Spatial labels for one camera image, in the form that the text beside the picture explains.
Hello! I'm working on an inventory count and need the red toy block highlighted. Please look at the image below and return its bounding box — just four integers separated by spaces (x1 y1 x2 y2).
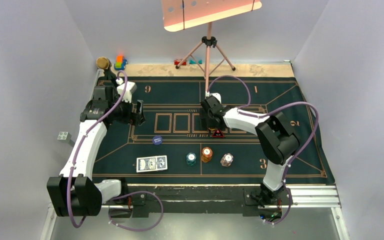
174 59 187 66

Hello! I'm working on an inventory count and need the teal toy block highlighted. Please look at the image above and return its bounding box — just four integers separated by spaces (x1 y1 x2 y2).
189 59 203 65

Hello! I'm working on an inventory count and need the green poker chip stack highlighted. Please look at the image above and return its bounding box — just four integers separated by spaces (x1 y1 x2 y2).
186 152 197 166

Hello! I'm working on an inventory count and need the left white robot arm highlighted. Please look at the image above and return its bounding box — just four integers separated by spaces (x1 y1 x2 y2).
46 82 145 217

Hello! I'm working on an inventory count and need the pink music stand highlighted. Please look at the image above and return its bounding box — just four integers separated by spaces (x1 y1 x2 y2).
161 0 263 93

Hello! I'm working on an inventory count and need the dark green poker mat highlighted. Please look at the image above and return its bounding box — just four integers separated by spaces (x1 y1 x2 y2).
92 76 335 185

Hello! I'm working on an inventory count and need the red triangular dealer button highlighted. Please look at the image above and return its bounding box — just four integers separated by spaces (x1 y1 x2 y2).
211 129 225 138

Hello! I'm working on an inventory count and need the colourful toy block stack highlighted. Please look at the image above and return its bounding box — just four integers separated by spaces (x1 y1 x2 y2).
114 54 127 71

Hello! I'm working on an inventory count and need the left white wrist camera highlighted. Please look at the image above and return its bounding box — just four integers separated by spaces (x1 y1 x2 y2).
116 78 137 103

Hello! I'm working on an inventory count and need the gold round knob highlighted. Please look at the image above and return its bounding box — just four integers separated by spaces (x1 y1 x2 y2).
95 56 112 70

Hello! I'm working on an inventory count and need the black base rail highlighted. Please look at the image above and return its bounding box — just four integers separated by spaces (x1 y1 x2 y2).
105 183 293 222

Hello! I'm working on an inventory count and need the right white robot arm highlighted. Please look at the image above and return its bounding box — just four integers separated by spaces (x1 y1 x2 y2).
199 95 300 206

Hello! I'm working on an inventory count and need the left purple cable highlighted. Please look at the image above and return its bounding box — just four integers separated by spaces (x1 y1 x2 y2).
66 70 164 233

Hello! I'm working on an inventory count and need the grey lego block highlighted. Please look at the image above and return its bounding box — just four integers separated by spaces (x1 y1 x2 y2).
57 131 75 147

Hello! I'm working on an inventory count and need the blue small blind button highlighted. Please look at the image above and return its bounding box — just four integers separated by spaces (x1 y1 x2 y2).
152 135 163 145

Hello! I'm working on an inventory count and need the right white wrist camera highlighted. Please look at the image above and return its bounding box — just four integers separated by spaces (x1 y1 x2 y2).
205 91 222 104

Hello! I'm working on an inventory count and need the pink poker chip stack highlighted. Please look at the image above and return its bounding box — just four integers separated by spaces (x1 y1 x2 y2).
220 153 234 167

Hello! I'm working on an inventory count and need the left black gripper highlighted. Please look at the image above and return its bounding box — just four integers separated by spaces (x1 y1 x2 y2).
108 94 145 126

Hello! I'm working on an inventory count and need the orange poker chip stack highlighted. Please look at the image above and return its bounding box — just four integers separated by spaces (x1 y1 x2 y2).
201 147 213 163

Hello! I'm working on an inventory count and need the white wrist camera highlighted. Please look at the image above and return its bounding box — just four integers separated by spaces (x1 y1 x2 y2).
205 91 222 104
116 78 137 103

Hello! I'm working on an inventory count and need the blue playing card deck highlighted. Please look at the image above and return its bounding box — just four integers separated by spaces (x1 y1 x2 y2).
136 155 168 173

